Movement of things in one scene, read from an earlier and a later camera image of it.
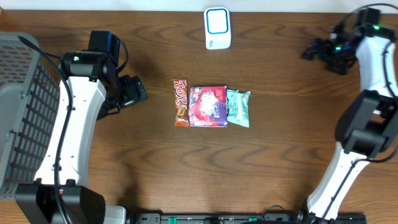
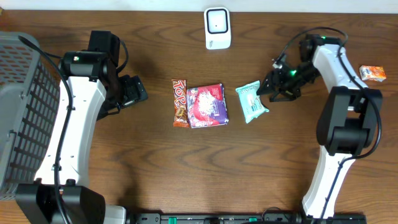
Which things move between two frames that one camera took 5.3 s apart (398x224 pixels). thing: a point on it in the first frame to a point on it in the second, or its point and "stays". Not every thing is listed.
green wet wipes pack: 237,105 to 250,101
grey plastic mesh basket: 30,112 stays
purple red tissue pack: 208,106 stays
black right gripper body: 337,58 to 295,79
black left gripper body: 135,90 stays
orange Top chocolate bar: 181,96 stays
